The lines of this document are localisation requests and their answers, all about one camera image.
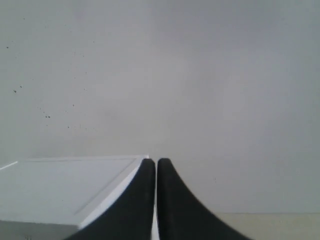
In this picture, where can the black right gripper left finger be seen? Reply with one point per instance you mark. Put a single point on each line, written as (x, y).
(130, 217)

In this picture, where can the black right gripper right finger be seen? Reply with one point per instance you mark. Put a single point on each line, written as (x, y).
(180, 215)

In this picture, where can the clear plastic storage bin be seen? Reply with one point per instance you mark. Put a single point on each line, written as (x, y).
(54, 198)

